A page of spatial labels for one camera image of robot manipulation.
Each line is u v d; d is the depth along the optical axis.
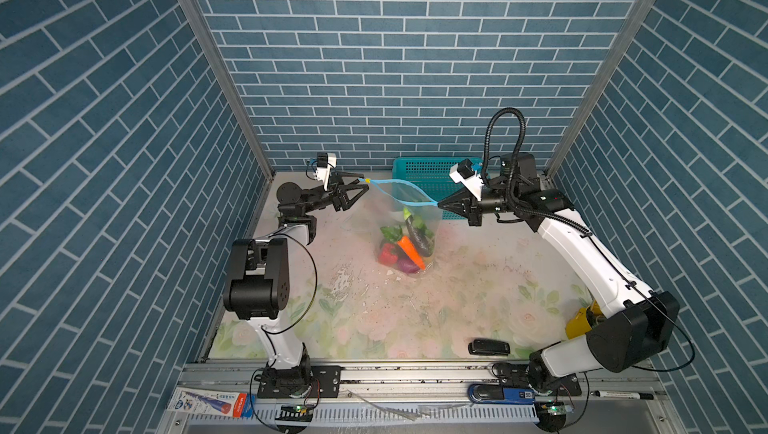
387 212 0.93
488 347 0.82
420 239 0.85
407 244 0.85
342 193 0.73
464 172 0.61
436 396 0.74
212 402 0.70
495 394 0.75
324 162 0.71
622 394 0.72
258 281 0.49
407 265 0.88
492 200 0.64
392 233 0.82
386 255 0.90
